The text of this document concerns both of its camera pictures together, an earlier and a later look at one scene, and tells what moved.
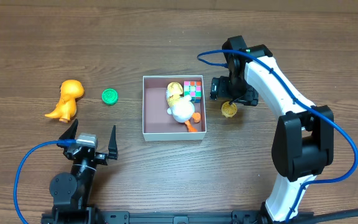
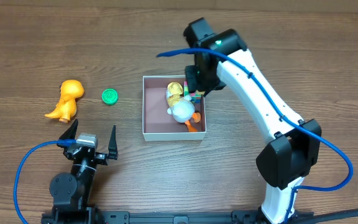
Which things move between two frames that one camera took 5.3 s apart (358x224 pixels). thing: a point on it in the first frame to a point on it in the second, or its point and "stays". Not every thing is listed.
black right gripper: x=217 y=88 to x=191 y=78
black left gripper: x=95 y=156 stays
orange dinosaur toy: x=70 y=91 stays
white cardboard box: x=158 y=125 stays
